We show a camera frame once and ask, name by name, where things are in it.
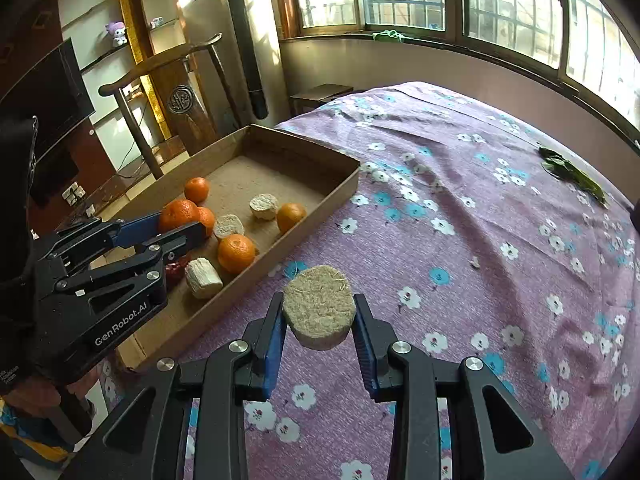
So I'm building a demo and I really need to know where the small dark side table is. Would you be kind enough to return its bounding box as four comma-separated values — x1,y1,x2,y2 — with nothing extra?
290,84,354,116

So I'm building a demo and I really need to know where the purple plush toy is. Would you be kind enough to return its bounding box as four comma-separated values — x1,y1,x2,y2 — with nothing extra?
105,22,128,48

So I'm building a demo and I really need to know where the small orange tangerine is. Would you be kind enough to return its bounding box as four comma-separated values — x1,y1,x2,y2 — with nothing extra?
198,207,216,238

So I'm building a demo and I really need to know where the large orange tangerine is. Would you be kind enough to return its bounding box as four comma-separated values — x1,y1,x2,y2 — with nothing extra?
158,198,200,233

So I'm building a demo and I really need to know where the left hand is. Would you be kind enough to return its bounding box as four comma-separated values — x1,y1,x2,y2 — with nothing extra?
1,363,102,417

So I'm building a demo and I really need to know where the green cloth on sill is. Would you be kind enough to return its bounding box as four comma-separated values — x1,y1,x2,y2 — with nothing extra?
372,29,406,44

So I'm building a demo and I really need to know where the green leafy vegetable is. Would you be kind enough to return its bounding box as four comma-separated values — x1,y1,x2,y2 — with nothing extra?
537,146,606,206

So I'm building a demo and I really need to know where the white standing air conditioner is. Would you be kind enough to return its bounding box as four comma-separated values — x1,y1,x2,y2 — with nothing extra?
177,0,290,132

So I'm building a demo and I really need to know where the wooden chair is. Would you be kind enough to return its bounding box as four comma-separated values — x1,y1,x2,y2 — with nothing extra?
99,32,243,179

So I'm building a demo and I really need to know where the round beige sugarcane chunk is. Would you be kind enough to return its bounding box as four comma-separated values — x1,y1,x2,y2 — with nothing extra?
282,266,356,351

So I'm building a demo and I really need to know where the purple floral tablecloth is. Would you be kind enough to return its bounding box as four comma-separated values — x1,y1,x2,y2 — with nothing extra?
183,82,639,479

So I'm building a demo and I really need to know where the white wall shelf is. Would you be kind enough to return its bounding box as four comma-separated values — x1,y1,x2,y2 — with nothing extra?
58,0,184,177

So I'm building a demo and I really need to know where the cardboard box tray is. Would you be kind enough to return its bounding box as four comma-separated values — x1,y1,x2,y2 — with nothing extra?
114,125,359,370

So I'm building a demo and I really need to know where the black television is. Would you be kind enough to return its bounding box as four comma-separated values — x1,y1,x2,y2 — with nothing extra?
0,37,97,208

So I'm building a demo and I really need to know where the window with metal bars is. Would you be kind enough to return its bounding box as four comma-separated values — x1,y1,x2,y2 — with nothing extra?
276,0,639,139

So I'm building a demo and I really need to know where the red jujube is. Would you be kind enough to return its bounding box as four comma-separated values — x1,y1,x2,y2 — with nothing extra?
165,256,190,292

